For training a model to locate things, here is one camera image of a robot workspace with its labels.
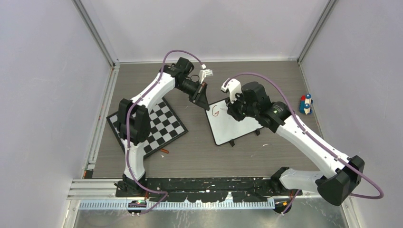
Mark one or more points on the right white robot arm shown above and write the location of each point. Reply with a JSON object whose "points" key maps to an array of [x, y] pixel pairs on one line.
{"points": [[335, 179]]}

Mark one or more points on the black white chessboard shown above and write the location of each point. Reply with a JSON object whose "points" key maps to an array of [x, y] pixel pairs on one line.
{"points": [[166, 127]]}

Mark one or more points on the white whiteboard black frame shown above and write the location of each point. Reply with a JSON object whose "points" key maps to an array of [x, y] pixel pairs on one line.
{"points": [[224, 128]]}

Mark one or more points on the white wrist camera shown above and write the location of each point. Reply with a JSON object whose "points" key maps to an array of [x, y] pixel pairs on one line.
{"points": [[233, 87], [204, 73]]}

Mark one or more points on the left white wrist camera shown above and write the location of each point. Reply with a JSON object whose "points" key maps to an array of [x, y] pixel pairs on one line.
{"points": [[204, 73]]}

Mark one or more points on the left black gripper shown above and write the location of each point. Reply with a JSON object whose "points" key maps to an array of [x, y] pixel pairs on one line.
{"points": [[200, 97]]}

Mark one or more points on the blue red toy car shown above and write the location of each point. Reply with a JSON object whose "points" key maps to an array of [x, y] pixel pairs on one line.
{"points": [[305, 106]]}

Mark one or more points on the slotted cable duct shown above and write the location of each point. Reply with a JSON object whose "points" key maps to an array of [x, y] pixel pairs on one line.
{"points": [[128, 204]]}

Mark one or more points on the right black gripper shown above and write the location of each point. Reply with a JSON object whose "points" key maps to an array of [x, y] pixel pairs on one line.
{"points": [[232, 110]]}

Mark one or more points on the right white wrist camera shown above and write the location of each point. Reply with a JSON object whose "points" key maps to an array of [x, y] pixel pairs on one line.
{"points": [[233, 87]]}

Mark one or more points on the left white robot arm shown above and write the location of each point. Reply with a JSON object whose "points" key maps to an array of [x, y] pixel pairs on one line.
{"points": [[134, 123]]}

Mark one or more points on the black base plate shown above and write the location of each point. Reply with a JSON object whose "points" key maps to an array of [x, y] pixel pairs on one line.
{"points": [[206, 190]]}

